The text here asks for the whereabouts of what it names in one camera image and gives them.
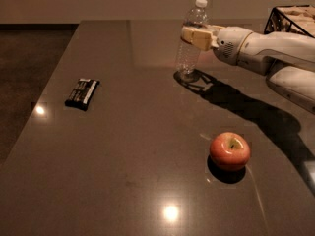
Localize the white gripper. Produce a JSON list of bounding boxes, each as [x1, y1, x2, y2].
[[181, 25, 253, 66]]

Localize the clear plastic water bottle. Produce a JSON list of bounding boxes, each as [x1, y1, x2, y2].
[[176, 0, 208, 83]]

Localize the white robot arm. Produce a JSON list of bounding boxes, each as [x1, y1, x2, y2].
[[181, 25, 315, 113]]

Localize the red apple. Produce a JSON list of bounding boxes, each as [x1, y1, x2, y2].
[[210, 132, 251, 172]]

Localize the black snack bar wrapper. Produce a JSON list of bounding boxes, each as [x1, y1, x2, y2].
[[65, 78, 99, 111]]

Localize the black wire basket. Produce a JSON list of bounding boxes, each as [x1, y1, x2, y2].
[[264, 5, 315, 37]]

